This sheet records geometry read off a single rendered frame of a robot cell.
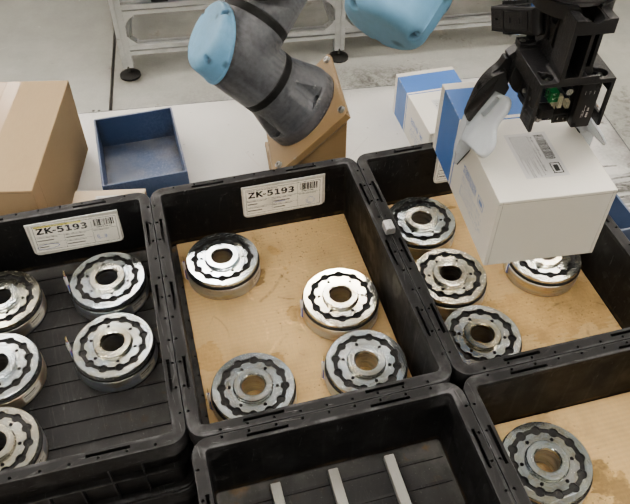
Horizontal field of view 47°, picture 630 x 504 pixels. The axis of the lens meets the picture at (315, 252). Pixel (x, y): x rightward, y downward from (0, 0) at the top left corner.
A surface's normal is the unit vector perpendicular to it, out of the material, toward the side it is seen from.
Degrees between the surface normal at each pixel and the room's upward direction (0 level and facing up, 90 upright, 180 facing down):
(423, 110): 0
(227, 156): 0
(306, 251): 0
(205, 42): 50
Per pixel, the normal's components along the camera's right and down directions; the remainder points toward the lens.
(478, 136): -0.84, -0.26
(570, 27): -0.99, 0.11
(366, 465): 0.00, -0.68
